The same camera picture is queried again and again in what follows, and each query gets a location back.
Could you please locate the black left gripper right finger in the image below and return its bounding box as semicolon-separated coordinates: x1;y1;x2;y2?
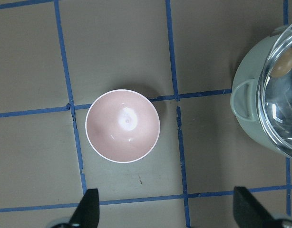
233;186;275;228

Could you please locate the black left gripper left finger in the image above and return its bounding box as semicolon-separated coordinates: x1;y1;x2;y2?
68;189;99;228

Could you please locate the glass pot lid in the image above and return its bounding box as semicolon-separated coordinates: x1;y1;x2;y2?
257;24;292;158

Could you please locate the beige egg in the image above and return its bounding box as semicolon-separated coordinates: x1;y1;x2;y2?
270;48;292;78

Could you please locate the pale green pot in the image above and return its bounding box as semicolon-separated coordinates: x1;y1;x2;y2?
230;26;287;155

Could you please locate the pink bowl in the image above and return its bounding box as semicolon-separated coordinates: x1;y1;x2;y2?
85;89;160;163

